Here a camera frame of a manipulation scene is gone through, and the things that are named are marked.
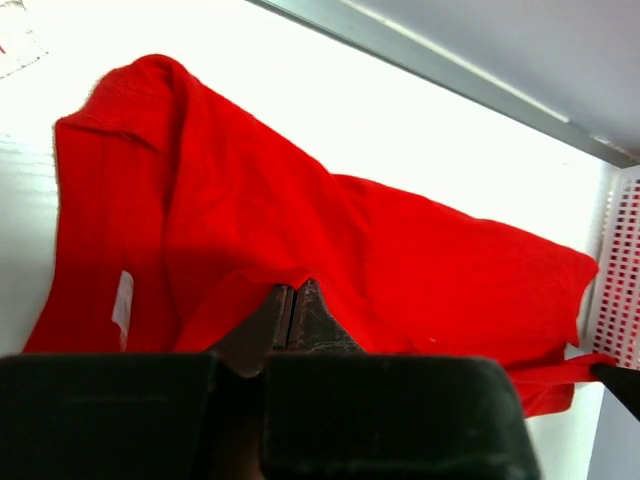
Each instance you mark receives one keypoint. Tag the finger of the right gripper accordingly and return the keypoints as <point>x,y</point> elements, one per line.
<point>623,383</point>

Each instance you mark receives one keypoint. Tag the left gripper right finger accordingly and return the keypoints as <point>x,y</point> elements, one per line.
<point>313,329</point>

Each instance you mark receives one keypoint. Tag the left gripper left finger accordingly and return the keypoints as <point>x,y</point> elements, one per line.
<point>245,348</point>

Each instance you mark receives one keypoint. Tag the white plastic basket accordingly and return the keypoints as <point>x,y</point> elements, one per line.
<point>612,327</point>

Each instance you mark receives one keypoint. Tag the red t shirt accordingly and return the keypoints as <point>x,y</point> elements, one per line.
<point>179,211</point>

